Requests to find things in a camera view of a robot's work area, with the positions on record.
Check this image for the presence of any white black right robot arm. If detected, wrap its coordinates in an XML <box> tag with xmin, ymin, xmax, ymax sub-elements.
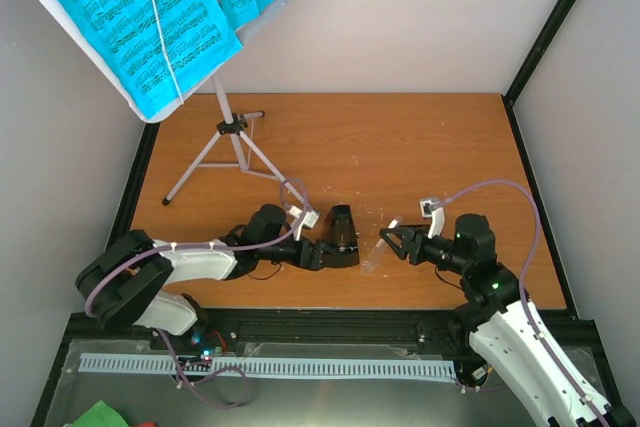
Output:
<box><xmin>379</xmin><ymin>213</ymin><xmax>636</xmax><ymax>426</ymax></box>

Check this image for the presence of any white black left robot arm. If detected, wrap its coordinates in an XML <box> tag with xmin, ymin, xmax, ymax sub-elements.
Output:
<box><xmin>75</xmin><ymin>204</ymin><xmax>359</xmax><ymax>350</ymax></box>

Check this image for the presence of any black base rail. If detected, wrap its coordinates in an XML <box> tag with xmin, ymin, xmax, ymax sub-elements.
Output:
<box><xmin>67</xmin><ymin>307</ymin><xmax>481</xmax><ymax>361</ymax></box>

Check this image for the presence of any left blue sheet music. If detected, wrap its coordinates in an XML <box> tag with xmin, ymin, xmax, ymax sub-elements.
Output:
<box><xmin>55</xmin><ymin>0</ymin><xmax>242</xmax><ymax>123</ymax></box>

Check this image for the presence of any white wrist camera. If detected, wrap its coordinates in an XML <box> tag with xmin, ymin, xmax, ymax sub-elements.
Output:
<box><xmin>287</xmin><ymin>205</ymin><xmax>320</xmax><ymax>241</ymax></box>
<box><xmin>419</xmin><ymin>197</ymin><xmax>446</xmax><ymax>239</ymax></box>

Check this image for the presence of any black right frame post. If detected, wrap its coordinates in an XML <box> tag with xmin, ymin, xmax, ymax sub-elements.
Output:
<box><xmin>503</xmin><ymin>0</ymin><xmax>610</xmax><ymax>103</ymax></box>

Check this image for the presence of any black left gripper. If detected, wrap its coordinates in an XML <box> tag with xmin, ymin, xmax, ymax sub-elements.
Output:
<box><xmin>258</xmin><ymin>236</ymin><xmax>343</xmax><ymax>271</ymax></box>

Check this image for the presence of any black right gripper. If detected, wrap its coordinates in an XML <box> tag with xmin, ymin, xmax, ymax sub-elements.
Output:
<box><xmin>380</xmin><ymin>224</ymin><xmax>470</xmax><ymax>275</ymax></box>

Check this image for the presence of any green paper sheet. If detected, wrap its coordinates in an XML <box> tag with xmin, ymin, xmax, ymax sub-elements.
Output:
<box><xmin>65</xmin><ymin>401</ymin><xmax>129</xmax><ymax>427</ymax></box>

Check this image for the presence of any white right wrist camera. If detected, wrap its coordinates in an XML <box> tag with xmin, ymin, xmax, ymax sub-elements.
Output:
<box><xmin>419</xmin><ymin>197</ymin><xmax>446</xmax><ymax>239</ymax></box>

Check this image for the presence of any light blue cable duct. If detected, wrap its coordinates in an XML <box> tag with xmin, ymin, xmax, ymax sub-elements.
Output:
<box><xmin>77</xmin><ymin>353</ymin><xmax>456</xmax><ymax>383</ymax></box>

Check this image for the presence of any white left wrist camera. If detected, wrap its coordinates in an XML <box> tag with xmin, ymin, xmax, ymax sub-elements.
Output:
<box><xmin>287</xmin><ymin>205</ymin><xmax>320</xmax><ymax>241</ymax></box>

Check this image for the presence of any white tripod music stand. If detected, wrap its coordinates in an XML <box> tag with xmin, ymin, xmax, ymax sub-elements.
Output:
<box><xmin>17</xmin><ymin>0</ymin><xmax>307</xmax><ymax>207</ymax></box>

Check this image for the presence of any black metronome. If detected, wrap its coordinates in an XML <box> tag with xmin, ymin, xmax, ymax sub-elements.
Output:
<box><xmin>323</xmin><ymin>205</ymin><xmax>360</xmax><ymax>267</ymax></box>

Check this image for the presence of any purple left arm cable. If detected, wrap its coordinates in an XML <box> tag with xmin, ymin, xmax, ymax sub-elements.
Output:
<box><xmin>83</xmin><ymin>176</ymin><xmax>307</xmax><ymax>319</ymax></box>

